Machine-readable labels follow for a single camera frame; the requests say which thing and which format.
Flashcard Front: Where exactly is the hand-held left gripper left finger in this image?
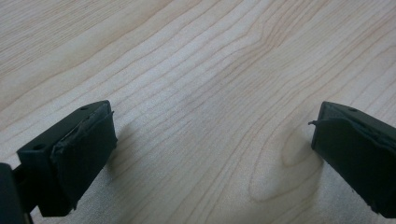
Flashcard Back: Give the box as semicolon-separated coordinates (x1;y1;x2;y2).
16;99;119;218

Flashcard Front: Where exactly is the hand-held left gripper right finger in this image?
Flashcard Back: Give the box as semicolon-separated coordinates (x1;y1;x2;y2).
307;101;396;219

